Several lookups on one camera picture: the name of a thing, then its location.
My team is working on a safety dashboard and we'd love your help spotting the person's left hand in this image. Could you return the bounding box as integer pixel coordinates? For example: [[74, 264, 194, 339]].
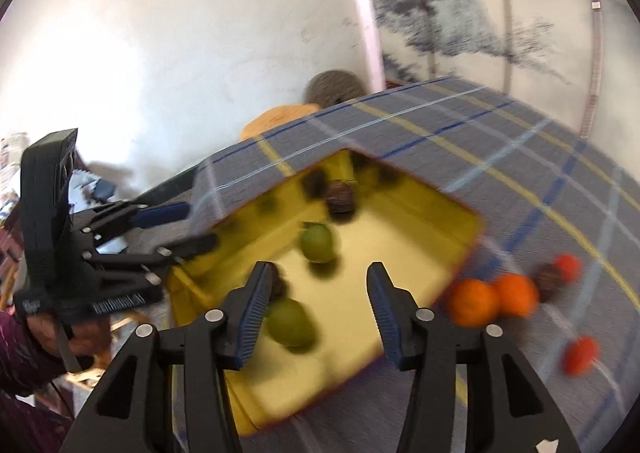
[[27, 315, 113, 359]]

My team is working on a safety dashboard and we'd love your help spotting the red cherry tomato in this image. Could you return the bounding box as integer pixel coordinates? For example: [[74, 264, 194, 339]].
[[554, 254, 583, 284], [564, 335, 601, 376]]

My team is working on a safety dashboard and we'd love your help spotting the orange tangerine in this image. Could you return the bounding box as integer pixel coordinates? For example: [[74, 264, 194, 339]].
[[492, 274, 541, 318], [446, 279, 501, 328]]

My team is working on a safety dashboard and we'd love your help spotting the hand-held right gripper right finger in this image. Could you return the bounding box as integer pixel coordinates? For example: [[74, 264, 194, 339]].
[[366, 262, 583, 453]]

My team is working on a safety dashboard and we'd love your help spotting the blue white cloth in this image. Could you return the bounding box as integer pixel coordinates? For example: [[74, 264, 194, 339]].
[[70, 170, 118, 211]]

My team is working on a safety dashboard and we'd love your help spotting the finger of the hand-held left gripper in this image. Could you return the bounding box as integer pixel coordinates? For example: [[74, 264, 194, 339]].
[[85, 232, 219, 285], [72, 200, 192, 244]]

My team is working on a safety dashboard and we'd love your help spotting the person's left forearm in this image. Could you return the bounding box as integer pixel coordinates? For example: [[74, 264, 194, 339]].
[[0, 313, 76, 453]]

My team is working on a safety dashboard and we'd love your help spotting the light wooden chair frame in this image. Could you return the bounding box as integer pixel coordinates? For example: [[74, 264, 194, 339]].
[[70, 310, 151, 389]]

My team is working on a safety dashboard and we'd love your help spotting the green tomato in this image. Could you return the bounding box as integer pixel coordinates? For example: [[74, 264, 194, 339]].
[[298, 223, 337, 264], [265, 298, 317, 349]]

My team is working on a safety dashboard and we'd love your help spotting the gold red tin box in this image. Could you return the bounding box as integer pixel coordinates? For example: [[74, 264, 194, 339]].
[[165, 148, 488, 436]]

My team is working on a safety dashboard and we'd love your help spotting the grey round millstone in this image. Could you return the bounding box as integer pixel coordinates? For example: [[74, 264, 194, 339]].
[[304, 69, 368, 106]]

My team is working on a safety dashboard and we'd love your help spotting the dark brown water chestnut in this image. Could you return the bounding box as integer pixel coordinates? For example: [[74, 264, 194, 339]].
[[269, 265, 290, 301], [324, 182, 357, 215], [532, 263, 566, 303]]

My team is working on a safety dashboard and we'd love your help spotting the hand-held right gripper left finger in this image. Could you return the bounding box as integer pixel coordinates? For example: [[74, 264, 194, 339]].
[[60, 260, 275, 453]]

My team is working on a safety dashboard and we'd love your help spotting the landscape painted folding screen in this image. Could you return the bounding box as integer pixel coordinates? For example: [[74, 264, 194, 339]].
[[350, 0, 621, 139]]

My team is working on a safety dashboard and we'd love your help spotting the orange wooden stool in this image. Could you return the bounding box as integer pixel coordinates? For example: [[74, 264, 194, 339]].
[[239, 104, 321, 141]]

